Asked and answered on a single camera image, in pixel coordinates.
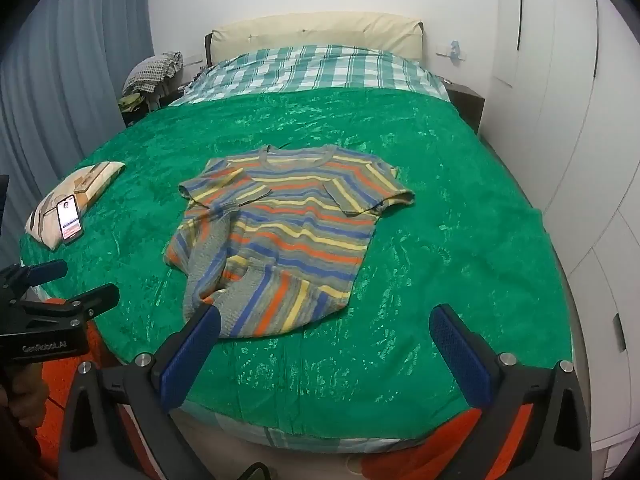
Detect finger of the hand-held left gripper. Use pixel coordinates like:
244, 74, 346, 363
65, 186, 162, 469
0, 259, 69, 295
30, 283, 121, 325

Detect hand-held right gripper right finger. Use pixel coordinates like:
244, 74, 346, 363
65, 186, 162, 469
429, 303, 594, 480

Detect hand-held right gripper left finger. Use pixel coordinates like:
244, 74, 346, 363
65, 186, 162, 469
59, 304, 223, 480

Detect striped knit t-shirt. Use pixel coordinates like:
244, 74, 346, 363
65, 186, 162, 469
165, 144, 416, 338

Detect person's left forearm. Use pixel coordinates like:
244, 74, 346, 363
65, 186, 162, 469
0, 394, 42, 471

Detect pile of checked clothes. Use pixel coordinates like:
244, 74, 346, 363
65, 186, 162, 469
122, 51, 186, 97

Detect person's left hand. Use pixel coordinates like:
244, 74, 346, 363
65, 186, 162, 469
9, 359, 50, 429

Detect smartphone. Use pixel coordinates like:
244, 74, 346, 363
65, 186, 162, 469
55, 195, 84, 245

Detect orange fuzzy cloth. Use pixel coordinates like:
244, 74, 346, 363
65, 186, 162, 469
39, 320, 534, 480

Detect cream printed pillow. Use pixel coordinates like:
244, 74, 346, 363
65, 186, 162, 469
26, 161, 126, 250

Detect green plush blanket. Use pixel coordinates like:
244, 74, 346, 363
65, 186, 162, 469
19, 85, 573, 443

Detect grey-blue curtain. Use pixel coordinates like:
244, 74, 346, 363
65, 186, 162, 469
0, 0, 155, 281

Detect white wardrobe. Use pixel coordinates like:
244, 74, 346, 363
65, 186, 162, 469
491, 0, 640, 480

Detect dark wooden nightstand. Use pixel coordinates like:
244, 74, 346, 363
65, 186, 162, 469
442, 80, 486, 136

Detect green checked bedsheet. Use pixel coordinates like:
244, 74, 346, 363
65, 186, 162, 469
169, 44, 450, 107

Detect cream padded headboard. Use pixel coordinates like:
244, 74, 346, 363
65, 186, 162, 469
204, 11, 426, 68

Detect wall socket with blue clip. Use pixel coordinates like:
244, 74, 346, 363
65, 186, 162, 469
434, 39, 469, 62

